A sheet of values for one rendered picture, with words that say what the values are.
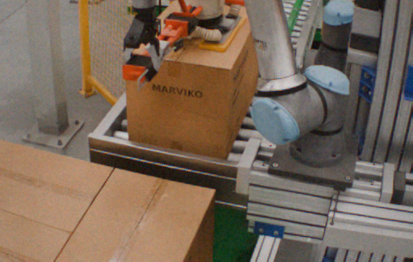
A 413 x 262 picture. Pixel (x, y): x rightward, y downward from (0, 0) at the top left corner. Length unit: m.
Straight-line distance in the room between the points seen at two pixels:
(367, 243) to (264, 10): 0.63
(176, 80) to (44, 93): 1.31
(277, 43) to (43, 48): 2.05
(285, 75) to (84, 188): 1.10
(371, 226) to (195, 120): 0.98
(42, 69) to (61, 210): 1.30
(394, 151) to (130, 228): 0.92
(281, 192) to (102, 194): 0.81
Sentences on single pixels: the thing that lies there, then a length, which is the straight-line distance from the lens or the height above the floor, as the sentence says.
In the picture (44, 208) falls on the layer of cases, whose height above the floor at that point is 0.54.
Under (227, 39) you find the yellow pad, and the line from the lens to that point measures 2.25.
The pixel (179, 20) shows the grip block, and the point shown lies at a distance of 2.08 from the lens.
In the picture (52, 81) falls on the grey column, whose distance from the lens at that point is 3.24.
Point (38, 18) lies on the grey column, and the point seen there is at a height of 0.76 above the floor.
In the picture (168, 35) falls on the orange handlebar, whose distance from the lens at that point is 1.97.
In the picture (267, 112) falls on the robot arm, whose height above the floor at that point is 1.23.
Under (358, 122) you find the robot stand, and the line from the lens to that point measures 1.69.
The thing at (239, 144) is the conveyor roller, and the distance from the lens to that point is 2.39.
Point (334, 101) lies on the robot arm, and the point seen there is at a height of 1.22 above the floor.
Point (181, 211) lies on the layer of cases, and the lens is 2.07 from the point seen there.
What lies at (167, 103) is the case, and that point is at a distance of 2.21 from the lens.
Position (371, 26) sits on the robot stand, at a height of 1.33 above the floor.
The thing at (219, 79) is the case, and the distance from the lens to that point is 2.10.
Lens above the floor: 1.92
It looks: 33 degrees down
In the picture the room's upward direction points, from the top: 2 degrees clockwise
